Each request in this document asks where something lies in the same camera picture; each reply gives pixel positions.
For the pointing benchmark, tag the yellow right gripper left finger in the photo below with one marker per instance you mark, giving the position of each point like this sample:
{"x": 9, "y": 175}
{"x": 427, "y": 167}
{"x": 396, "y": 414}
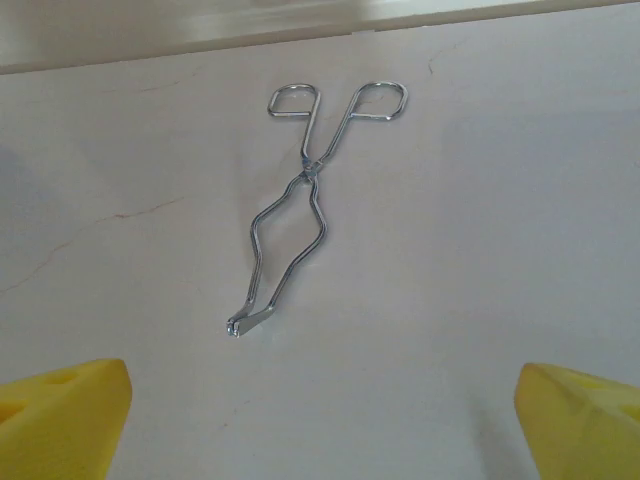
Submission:
{"x": 60, "y": 425}

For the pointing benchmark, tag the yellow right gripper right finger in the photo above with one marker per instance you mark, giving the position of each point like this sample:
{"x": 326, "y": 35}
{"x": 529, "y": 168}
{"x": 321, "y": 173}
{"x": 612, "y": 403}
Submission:
{"x": 585, "y": 430}

